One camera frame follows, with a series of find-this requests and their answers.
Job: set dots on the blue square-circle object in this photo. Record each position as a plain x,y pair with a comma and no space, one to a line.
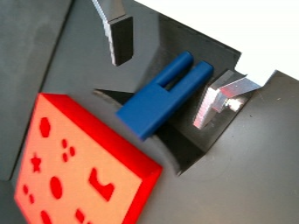
154,104

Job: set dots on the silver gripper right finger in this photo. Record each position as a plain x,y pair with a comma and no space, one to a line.
224,95

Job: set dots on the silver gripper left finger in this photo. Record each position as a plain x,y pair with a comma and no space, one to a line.
120,29

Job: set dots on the black curved fixture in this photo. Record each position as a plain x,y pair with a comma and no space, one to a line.
186,141

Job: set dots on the red shape-sorter block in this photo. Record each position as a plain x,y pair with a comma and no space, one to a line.
84,175

